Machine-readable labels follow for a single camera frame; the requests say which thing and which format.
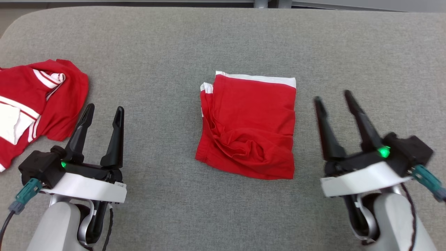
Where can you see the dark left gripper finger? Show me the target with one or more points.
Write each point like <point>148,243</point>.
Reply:
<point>78,139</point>
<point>116,146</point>

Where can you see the red white number 23 jersey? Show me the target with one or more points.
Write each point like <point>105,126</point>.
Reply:
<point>62,104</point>

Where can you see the grey partition post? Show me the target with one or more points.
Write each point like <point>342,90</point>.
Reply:
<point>261,2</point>

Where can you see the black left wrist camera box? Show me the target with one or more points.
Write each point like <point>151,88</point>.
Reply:
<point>38,165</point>

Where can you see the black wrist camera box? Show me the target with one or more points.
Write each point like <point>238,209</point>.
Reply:
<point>411,150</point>
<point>38,165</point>

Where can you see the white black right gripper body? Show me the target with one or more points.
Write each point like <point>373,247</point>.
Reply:
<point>362,179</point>

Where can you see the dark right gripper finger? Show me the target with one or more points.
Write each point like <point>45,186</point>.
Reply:
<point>366,132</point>
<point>329,139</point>

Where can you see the red shorts with white stripe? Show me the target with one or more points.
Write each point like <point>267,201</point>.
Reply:
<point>254,111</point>

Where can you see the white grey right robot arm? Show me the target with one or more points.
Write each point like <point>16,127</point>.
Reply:
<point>393,223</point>

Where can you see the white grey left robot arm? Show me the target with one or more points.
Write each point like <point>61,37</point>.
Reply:
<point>55,226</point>

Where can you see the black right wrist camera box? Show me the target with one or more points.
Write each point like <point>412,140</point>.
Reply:
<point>411,150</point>

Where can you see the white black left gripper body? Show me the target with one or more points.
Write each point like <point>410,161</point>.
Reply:
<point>87,186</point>

